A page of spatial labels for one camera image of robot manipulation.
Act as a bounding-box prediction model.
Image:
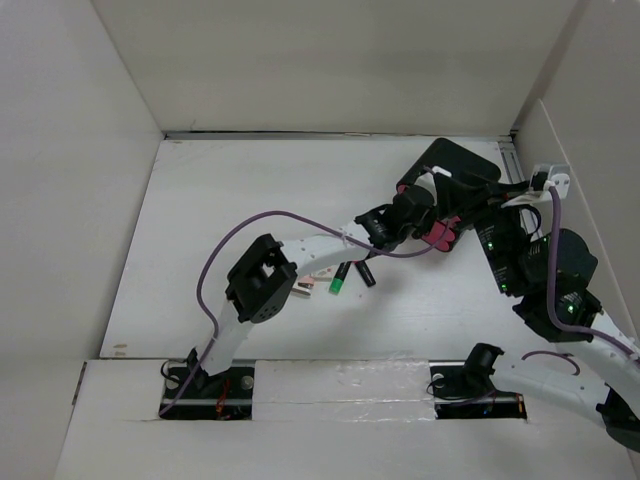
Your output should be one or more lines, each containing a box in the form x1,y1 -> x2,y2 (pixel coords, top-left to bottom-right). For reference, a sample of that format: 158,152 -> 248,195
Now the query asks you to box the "black battery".
354,260 -> 376,288

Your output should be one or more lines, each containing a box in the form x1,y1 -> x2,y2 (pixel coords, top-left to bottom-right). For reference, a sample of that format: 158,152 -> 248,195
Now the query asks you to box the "small brown white eraser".
292,279 -> 315,297

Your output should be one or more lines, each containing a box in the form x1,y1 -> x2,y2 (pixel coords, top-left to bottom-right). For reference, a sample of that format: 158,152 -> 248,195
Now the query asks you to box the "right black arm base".
425,361 -> 528,420

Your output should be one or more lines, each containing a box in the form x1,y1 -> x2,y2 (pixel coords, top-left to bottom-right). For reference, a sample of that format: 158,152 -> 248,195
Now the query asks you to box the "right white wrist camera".
529,164 -> 571,200

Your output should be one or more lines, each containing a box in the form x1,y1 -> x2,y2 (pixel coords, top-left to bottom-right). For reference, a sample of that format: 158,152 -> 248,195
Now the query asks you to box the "aluminium rail right side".
498,141 -> 538,238

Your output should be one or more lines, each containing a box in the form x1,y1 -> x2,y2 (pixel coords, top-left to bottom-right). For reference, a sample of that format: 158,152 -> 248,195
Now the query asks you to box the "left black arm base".
158,360 -> 255,421

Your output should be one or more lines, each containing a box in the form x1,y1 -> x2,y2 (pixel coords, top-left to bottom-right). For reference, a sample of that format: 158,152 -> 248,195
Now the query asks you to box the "pink white eraser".
310,266 -> 336,282

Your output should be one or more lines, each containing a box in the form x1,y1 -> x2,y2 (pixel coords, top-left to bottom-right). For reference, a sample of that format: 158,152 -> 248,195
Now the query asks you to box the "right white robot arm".
428,168 -> 639,451

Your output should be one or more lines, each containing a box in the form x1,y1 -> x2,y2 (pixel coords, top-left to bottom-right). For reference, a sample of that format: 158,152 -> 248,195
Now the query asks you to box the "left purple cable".
158,210 -> 432,416

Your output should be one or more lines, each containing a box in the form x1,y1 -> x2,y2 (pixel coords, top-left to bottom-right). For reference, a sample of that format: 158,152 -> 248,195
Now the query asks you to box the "black drawer cabinet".
396,137 -> 502,197

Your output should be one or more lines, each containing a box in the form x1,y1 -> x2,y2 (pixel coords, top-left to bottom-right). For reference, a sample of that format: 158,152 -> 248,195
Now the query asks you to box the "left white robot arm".
185,186 -> 435,397

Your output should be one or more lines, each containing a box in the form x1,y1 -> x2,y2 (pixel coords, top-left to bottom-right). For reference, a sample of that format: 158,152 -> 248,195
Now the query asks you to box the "green capped marker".
329,262 -> 351,295

